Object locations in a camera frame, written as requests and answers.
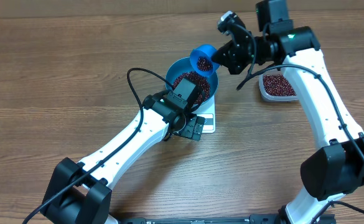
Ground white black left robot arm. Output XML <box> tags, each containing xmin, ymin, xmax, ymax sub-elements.
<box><xmin>40</xmin><ymin>78</ymin><xmax>204</xmax><ymax>224</ymax></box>

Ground clear plastic container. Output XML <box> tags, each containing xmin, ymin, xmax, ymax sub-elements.
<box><xmin>259</xmin><ymin>70</ymin><xmax>298</xmax><ymax>103</ymax></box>

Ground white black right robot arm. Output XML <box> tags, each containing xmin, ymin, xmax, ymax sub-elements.
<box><xmin>212</xmin><ymin>1</ymin><xmax>364</xmax><ymax>223</ymax></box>

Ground white digital kitchen scale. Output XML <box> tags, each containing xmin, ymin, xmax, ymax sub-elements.
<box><xmin>194</xmin><ymin>96</ymin><xmax>216</xmax><ymax>134</ymax></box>

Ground red adzuki beans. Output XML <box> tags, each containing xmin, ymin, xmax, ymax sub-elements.
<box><xmin>166</xmin><ymin>56</ymin><xmax>297</xmax><ymax>101</ymax></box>

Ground teal plastic bowl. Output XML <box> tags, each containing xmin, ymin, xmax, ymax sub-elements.
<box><xmin>166</xmin><ymin>57</ymin><xmax>218</xmax><ymax>104</ymax></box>

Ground blue plastic scoop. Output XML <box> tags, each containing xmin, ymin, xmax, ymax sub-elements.
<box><xmin>190</xmin><ymin>44</ymin><xmax>220</xmax><ymax>77</ymax></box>

